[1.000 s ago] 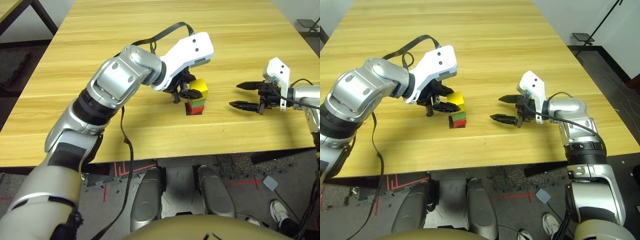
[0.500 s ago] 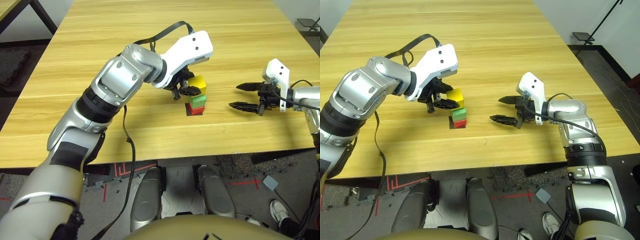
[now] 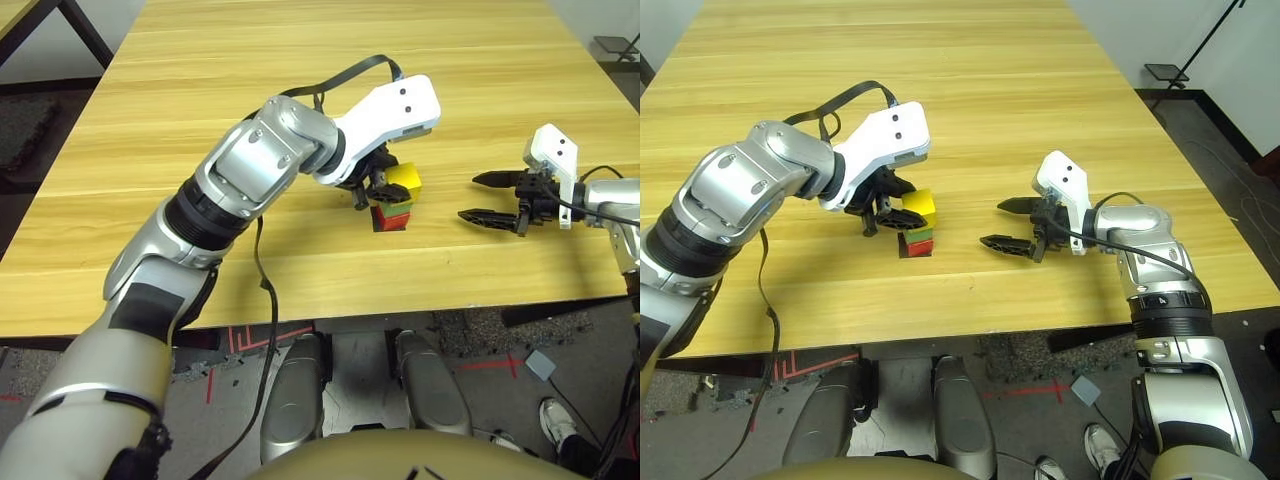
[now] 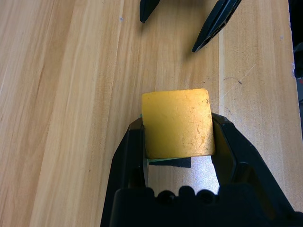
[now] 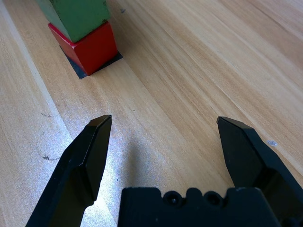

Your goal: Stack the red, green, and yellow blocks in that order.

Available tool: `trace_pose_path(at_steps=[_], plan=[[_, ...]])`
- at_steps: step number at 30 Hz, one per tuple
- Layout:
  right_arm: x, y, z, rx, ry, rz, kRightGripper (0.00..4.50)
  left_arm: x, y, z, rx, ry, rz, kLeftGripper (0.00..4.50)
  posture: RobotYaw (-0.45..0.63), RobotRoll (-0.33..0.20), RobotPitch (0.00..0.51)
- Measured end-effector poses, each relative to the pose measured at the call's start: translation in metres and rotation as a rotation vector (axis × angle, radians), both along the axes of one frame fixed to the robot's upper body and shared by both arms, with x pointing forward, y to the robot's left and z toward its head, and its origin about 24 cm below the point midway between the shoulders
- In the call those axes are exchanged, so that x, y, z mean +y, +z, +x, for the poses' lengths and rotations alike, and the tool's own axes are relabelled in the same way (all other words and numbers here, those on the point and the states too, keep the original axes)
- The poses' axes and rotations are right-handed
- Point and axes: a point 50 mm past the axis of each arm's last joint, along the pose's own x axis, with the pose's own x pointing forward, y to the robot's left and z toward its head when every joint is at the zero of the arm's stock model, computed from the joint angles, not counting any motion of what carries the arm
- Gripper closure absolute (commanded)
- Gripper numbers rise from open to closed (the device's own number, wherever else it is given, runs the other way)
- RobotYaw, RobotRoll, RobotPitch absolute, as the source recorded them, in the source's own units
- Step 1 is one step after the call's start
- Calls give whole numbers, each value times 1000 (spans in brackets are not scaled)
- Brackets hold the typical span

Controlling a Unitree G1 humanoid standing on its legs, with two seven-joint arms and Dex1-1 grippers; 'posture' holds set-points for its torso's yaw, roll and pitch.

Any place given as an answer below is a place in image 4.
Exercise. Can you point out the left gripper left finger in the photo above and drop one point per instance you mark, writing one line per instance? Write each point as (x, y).
(130, 156)

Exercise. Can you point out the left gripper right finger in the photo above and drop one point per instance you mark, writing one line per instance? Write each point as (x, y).
(234, 156)

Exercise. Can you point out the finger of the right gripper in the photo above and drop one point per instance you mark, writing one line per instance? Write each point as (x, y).
(216, 23)
(147, 9)

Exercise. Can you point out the yellow wooden block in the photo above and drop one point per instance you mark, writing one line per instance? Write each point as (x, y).
(178, 123)

